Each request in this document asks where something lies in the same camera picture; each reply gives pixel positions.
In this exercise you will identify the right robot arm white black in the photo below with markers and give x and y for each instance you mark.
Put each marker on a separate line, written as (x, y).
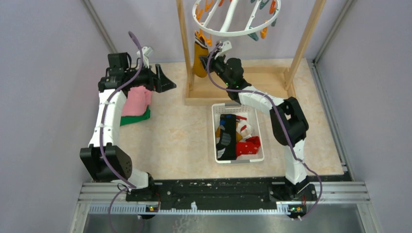
(289, 124)

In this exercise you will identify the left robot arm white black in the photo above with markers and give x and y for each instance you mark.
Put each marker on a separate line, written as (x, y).
(103, 158)

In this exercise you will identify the green folded towel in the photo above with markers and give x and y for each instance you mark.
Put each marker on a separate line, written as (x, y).
(126, 120)

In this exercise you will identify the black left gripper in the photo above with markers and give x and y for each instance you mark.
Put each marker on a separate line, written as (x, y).
(158, 82)

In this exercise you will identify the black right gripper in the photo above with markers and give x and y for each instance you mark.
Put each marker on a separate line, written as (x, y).
(212, 60)

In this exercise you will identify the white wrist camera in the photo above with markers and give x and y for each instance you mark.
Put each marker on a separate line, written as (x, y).
(222, 49)
(147, 51)

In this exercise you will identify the white round clip hanger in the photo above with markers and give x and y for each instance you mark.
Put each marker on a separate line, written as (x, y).
(235, 18)

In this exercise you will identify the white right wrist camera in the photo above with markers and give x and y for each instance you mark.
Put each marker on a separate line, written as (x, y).
(222, 49)

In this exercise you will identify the black sock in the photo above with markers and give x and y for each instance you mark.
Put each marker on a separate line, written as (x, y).
(226, 145)

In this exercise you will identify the mustard yellow sock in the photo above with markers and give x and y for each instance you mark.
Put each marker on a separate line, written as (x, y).
(200, 49)
(238, 135)

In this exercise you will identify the aluminium rail frame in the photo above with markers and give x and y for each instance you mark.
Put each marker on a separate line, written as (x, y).
(341, 207)

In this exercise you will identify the wooden hanger stand frame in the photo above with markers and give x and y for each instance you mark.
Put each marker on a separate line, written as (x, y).
(213, 77)

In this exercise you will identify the white plastic basket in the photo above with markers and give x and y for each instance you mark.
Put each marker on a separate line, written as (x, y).
(252, 119)

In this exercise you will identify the pink folded towel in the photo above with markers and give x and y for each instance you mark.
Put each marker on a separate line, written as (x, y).
(139, 98)

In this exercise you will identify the red sock white cuff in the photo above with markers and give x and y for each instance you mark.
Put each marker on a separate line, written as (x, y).
(240, 118)

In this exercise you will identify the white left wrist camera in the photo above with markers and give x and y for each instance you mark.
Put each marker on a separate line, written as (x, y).
(147, 51)

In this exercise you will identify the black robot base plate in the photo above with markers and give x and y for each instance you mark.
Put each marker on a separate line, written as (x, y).
(223, 194)

